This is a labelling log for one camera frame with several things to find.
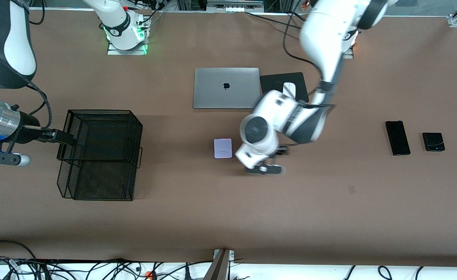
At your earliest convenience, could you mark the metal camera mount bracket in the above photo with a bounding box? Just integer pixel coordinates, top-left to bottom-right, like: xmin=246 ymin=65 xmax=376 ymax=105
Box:
xmin=203 ymin=249 xmax=235 ymax=280

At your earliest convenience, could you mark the silver closed laptop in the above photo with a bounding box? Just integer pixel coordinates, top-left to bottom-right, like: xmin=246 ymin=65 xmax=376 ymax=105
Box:
xmin=193 ymin=68 xmax=261 ymax=109

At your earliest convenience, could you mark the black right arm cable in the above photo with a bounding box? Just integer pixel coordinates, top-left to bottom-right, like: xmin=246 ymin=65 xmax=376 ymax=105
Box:
xmin=18 ymin=0 xmax=54 ymax=131

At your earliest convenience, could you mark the small black flip phone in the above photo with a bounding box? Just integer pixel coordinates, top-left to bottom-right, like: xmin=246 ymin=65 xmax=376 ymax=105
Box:
xmin=422 ymin=132 xmax=446 ymax=152

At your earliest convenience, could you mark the long black smartphone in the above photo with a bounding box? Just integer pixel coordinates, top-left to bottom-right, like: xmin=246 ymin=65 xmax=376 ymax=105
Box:
xmin=385 ymin=121 xmax=411 ymax=156

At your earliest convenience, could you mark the black wire mesh basket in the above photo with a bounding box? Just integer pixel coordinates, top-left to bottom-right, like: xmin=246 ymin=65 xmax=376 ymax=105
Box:
xmin=56 ymin=110 xmax=143 ymax=201

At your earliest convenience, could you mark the lavender flip phone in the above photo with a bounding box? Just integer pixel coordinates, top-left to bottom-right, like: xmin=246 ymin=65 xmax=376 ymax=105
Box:
xmin=213 ymin=138 xmax=233 ymax=159

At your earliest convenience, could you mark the grey power strip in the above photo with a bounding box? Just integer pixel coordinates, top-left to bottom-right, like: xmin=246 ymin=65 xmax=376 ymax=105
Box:
xmin=206 ymin=0 xmax=264 ymax=13

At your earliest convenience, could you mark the black mouse pad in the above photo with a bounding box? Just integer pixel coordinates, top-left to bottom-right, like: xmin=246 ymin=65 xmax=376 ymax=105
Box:
xmin=260 ymin=72 xmax=310 ymax=102

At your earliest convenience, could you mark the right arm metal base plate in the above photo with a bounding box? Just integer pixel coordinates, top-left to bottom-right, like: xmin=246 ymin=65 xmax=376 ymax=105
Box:
xmin=107 ymin=23 xmax=149 ymax=56

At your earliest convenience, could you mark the black cable on table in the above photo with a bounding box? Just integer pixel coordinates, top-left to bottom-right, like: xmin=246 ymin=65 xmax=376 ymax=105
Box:
xmin=245 ymin=11 xmax=303 ymax=30

